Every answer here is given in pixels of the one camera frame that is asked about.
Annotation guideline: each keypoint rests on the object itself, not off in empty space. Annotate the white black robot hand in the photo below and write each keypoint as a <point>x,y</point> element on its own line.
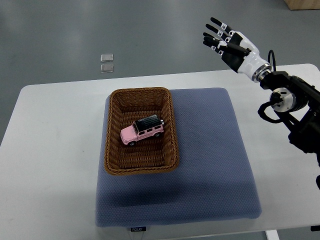
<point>237,51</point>

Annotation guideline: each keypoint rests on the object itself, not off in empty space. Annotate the pink toy car black roof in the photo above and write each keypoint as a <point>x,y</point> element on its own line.
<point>150,126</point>

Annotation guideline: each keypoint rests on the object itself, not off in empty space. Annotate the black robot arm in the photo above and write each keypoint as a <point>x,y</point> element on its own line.
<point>293,102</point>

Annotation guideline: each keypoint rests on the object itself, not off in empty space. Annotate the brown wicker basket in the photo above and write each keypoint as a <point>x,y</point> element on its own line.
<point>148,156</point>

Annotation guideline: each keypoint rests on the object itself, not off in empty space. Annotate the wooden box corner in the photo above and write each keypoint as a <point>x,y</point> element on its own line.
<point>303,4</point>

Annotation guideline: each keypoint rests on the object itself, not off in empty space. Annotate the upper floor socket plate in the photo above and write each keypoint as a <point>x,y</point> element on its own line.
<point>107,57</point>

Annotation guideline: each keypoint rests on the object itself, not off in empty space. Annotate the blue-grey fabric mat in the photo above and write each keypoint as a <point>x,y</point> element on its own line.
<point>213,181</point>

